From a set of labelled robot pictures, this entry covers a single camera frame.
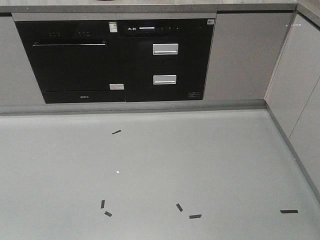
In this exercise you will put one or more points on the black tape strip right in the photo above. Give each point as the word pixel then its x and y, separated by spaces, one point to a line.
pixel 289 211

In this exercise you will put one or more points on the silver drawer handle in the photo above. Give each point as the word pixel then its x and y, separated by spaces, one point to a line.
pixel 165 48
pixel 164 79

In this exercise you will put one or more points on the grey cabinet door panel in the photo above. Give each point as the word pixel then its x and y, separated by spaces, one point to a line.
pixel 245 48

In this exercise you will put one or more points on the upper silver drawer handle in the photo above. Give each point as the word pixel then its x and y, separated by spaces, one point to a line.
pixel 165 48

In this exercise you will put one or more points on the black drawer sterilizer cabinet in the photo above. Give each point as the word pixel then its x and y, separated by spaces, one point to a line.
pixel 139 65

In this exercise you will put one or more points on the black tape strip lower left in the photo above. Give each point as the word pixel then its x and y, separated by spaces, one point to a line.
pixel 107 213

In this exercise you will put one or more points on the black tape strip lower middle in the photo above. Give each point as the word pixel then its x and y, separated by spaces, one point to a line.
pixel 196 216

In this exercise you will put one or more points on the lower silver drawer handle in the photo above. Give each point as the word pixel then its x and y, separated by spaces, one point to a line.
pixel 164 79

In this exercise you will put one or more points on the grey kitchen countertop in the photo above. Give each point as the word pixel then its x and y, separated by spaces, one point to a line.
pixel 310 9

